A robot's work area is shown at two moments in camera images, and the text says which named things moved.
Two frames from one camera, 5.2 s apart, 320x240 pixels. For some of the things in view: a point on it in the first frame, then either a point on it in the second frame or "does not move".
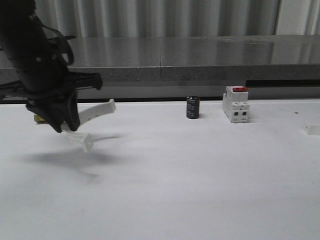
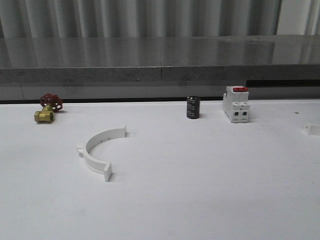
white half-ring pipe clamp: x=85 y=115 → x=93 y=164
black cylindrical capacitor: x=192 y=107 does not move
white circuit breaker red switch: x=235 y=103 does not move
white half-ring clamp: x=312 y=130 does not move
